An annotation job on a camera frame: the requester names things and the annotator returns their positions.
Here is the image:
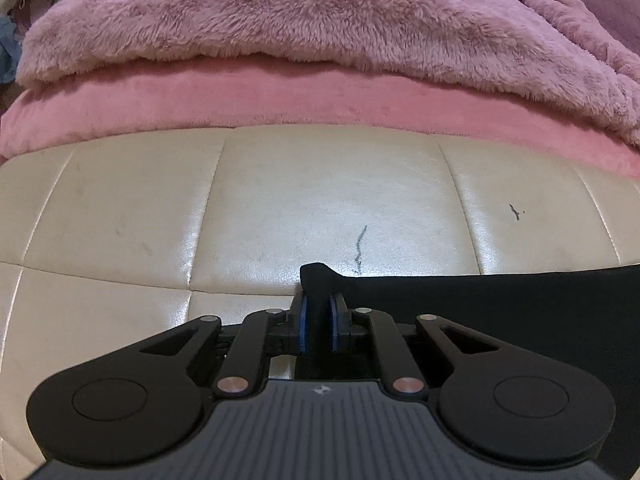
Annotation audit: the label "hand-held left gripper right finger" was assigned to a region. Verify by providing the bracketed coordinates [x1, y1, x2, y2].
[329, 293, 502, 399]

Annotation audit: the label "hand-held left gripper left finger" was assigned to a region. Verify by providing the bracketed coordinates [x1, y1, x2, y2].
[139, 294, 309, 399]

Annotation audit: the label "black pants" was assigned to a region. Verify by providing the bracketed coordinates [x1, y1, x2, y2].
[292, 262, 640, 480]

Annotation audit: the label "cream leather bed mattress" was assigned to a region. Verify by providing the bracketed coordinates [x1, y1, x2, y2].
[0, 125, 640, 477]

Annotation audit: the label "pink fleece blanket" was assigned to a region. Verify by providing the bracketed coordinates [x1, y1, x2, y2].
[0, 55, 640, 182]

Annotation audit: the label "fluffy purple blanket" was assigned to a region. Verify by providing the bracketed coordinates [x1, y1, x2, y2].
[15, 0, 640, 150]

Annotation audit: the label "blue plastic bag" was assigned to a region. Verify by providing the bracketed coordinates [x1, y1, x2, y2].
[0, 15, 24, 86]

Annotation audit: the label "purple headboard cover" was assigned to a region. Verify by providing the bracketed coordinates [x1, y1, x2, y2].
[535, 0, 640, 57]

